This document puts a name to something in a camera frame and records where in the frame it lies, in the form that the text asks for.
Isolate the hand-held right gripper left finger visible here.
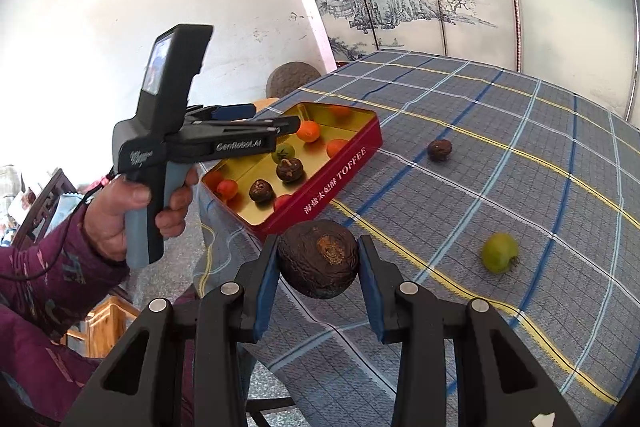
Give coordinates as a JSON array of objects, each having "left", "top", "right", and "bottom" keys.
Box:
[{"left": 60, "top": 234, "right": 280, "bottom": 427}]

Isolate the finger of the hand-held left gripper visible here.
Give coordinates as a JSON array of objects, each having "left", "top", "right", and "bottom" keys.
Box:
[
  {"left": 186, "top": 103, "right": 257, "bottom": 122},
  {"left": 187, "top": 115, "right": 302, "bottom": 138}
]

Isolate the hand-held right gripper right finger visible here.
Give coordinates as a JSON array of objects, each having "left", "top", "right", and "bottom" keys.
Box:
[{"left": 356, "top": 234, "right": 583, "bottom": 427}]

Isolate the large orange tangerine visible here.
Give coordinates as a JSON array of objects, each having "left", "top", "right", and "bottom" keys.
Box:
[{"left": 296, "top": 120, "right": 321, "bottom": 144}]

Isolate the rough-topped brown water chestnut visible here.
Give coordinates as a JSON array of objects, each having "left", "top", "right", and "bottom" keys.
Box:
[
  {"left": 248, "top": 179, "right": 275, "bottom": 204},
  {"left": 276, "top": 158, "right": 305, "bottom": 183}
]

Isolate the smooth dark water chestnut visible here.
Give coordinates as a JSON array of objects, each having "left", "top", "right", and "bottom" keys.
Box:
[{"left": 276, "top": 219, "right": 360, "bottom": 300}]

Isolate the red and gold tin box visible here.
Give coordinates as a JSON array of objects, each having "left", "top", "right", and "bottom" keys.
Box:
[{"left": 200, "top": 102, "right": 383, "bottom": 244}]

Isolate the person's left forearm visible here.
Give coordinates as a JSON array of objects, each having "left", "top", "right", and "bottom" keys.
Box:
[{"left": 0, "top": 204, "right": 132, "bottom": 343}]

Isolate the person's left hand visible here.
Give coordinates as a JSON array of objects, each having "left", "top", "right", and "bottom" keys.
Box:
[{"left": 82, "top": 167, "right": 200, "bottom": 264}]

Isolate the round grey disc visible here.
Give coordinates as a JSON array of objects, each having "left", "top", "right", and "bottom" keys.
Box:
[{"left": 266, "top": 62, "right": 321, "bottom": 99}]

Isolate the green tomato with stem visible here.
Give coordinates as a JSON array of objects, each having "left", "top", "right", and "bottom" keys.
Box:
[{"left": 481, "top": 233, "right": 521, "bottom": 274}]

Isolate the small brown water chestnut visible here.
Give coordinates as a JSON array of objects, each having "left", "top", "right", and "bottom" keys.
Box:
[{"left": 427, "top": 139, "right": 453, "bottom": 162}]

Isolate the light wooden stool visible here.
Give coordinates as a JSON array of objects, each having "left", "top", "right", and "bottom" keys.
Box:
[{"left": 65, "top": 294, "right": 141, "bottom": 358}]

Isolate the dark wooden chair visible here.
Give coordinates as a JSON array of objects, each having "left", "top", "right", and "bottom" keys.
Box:
[{"left": 10, "top": 168, "right": 78, "bottom": 248}]

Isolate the blue grey plaid tablecloth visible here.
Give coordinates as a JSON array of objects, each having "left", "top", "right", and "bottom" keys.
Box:
[{"left": 192, "top": 49, "right": 640, "bottom": 427}]

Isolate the person's purple patterned clothing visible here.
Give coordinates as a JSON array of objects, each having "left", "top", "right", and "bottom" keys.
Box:
[{"left": 0, "top": 297, "right": 198, "bottom": 427}]

